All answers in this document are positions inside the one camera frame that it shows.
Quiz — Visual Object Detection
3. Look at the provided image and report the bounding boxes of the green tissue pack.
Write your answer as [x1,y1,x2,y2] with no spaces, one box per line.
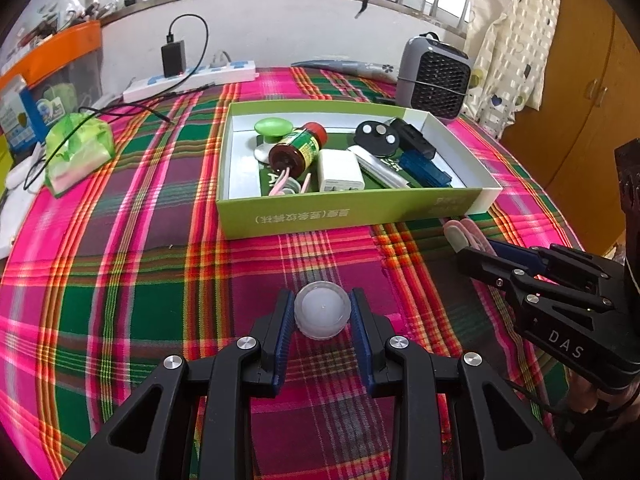
[44,112,116,196]

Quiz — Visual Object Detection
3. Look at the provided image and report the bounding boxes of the white round plastic jar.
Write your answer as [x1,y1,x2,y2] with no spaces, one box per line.
[293,281,352,342]

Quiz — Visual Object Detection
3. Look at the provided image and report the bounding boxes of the person's right hand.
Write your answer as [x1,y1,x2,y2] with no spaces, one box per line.
[564,369,608,416]

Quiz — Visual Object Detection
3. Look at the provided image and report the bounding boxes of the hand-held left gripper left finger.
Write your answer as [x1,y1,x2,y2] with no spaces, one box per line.
[60,289,297,480]

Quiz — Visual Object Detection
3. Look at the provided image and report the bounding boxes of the silver black lighter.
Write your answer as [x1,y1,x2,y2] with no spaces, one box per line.
[346,145,413,190]

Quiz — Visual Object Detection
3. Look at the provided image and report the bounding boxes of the blue carton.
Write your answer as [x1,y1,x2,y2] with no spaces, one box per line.
[0,74,38,153]

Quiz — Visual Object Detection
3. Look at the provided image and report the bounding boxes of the grey long flower-print object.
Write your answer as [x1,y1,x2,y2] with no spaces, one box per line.
[291,57,399,81]

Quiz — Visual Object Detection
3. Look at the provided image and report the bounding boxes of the grey fan heater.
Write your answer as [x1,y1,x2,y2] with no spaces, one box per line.
[395,34,475,122]

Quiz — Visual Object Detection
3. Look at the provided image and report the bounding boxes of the blue translucent USB dongle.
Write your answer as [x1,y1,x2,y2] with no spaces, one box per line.
[397,152,453,188]

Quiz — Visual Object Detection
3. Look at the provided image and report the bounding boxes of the pink green plaid tablecloth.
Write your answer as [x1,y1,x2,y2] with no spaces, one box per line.
[0,66,616,480]

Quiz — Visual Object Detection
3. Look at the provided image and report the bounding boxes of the pink plastic clip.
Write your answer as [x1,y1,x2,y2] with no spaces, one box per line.
[444,217,493,256]
[267,167,313,197]

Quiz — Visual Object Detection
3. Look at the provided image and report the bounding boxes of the patterned cream curtain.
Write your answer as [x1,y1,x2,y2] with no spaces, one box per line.
[460,0,563,138]

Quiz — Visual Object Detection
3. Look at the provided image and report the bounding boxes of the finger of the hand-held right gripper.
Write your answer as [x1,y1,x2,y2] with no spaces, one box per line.
[454,246,616,333]
[487,240,618,293]

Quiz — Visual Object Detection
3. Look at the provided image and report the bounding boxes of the brown bottle green label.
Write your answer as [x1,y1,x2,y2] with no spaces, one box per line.
[268,122,328,177]

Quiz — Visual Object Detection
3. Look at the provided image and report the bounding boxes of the white charger adapter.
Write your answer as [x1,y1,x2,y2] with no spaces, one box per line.
[317,149,366,193]

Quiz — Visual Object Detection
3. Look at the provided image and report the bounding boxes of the green white cardboard box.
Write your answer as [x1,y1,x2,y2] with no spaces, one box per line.
[216,100,503,240]

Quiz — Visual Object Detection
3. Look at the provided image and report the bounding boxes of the white power strip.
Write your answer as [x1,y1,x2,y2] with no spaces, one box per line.
[122,60,257,103]

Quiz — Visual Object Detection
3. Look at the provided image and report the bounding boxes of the black power adapter with cable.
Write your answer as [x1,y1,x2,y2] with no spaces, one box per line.
[77,14,210,126]

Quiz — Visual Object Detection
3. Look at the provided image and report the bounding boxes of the black round button disc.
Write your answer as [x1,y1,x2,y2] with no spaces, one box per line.
[354,120,401,157]

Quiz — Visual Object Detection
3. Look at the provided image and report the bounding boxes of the wooden cabinet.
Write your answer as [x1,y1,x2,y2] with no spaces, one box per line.
[500,0,640,261]

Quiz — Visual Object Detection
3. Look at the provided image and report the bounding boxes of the black rectangular plastic case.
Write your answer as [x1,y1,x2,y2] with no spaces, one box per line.
[389,117,436,160]

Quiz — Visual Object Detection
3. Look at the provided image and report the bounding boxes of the green white mushroom knob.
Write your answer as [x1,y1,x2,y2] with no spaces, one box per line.
[252,117,295,161]

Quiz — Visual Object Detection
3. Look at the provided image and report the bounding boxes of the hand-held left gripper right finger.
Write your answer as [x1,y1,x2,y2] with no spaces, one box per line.
[349,287,583,480]

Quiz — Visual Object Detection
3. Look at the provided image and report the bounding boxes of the pile of small sundries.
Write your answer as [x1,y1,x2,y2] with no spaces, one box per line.
[0,0,121,56]

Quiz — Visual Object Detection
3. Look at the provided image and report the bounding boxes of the orange rimmed clear bin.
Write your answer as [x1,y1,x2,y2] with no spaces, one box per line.
[0,20,103,111]

